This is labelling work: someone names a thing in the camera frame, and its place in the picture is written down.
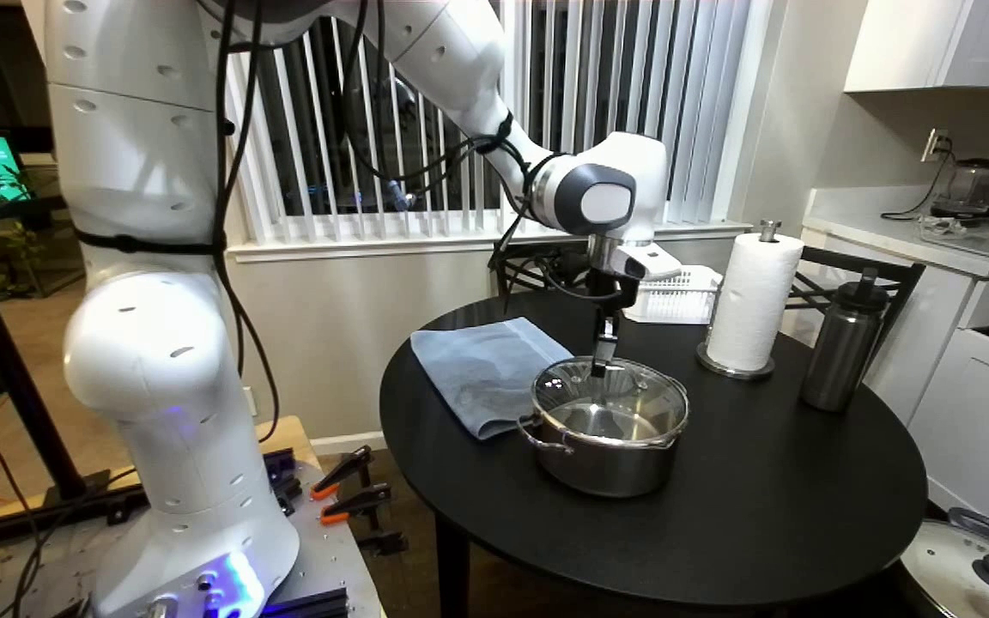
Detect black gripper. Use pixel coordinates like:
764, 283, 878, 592
578, 257, 646, 379

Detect blue towel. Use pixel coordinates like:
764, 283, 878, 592
410, 318, 573, 447

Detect white paper towel roll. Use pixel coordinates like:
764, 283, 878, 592
703, 229, 808, 379

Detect metal paper towel holder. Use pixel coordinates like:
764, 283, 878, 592
695, 218, 787, 388

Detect clear plastic container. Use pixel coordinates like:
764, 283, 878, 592
625, 261, 727, 329

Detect stainless steel pot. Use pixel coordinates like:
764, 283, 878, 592
514, 391, 695, 506

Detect round black table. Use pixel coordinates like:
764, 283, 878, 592
378, 284, 930, 618

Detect stainless steel bottle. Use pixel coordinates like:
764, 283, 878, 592
796, 280, 894, 415

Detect white vertical window blinds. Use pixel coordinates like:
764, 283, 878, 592
225, 0, 755, 247

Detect black chair with slatted back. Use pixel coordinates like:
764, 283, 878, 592
782, 245, 930, 346

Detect robot mounting platform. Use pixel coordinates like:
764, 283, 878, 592
0, 415, 393, 618

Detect white kitchen counter cabinet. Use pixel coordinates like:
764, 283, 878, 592
799, 187, 989, 550

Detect black electric kettle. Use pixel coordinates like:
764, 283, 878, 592
926, 154, 989, 226

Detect white round appliance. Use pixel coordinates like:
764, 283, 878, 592
898, 507, 989, 618

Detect black floor stand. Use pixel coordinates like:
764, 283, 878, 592
0, 203, 147, 544

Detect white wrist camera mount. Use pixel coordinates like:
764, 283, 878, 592
616, 237, 688, 284

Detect orange handled black clamp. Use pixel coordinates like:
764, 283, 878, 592
319, 481, 396, 532
311, 442, 376, 502

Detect white wall outlet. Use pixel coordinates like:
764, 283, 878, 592
917, 128, 957, 170

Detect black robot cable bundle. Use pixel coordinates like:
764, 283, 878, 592
209, 0, 521, 447

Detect white wall cabinet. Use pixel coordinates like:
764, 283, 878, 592
843, 0, 989, 101

